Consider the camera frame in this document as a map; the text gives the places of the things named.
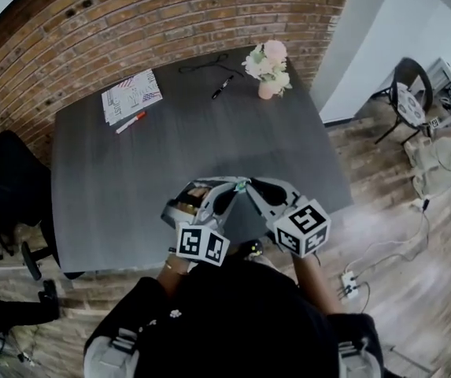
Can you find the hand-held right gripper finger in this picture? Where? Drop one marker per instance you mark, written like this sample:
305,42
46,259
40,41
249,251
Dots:
262,213
290,191

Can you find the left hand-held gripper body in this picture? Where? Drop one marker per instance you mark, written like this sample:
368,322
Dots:
201,244

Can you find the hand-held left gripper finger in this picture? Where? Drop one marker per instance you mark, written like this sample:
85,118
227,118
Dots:
225,182
229,215

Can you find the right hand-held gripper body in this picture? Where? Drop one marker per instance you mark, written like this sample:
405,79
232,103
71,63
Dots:
304,228

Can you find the light blue zip pouch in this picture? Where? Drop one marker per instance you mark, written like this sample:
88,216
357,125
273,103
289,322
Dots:
241,187

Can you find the person's left forearm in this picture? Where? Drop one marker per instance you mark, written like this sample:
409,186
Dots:
174,276

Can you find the person's right forearm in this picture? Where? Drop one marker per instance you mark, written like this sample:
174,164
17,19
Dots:
315,282

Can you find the person's left hand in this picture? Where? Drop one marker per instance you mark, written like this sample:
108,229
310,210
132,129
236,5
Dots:
195,200

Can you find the white power strip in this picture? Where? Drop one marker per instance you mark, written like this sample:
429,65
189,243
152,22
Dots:
350,286

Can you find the person's black top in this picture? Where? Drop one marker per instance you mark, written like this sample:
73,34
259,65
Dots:
241,321

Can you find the black marker pen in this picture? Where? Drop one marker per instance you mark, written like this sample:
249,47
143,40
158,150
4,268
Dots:
222,87

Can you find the pink vase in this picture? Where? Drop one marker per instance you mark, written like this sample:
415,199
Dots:
267,90

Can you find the white marker with red cap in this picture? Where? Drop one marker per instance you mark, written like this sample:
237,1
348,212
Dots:
130,123

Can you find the printed white booklet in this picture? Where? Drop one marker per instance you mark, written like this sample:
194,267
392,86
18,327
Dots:
130,98

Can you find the white and pink flower bouquet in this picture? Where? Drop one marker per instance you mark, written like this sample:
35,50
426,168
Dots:
268,61

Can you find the black wicker patio chair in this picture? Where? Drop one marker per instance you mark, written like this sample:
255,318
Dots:
406,97

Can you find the white side desk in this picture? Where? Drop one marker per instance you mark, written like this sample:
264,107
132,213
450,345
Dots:
447,77

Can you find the black office chair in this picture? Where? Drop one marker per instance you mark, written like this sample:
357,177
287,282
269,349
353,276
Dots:
8,179

